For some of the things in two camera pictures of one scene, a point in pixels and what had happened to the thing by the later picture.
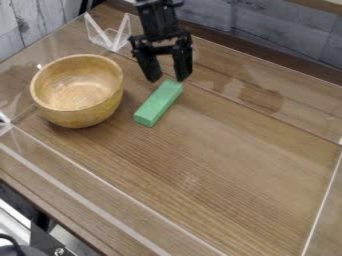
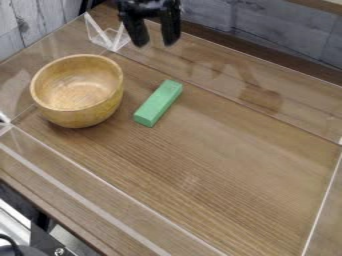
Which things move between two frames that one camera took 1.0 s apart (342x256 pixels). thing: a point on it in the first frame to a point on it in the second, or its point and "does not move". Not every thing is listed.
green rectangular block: x=167 y=93 does not move
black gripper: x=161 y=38 to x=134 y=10
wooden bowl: x=78 y=90 does not move
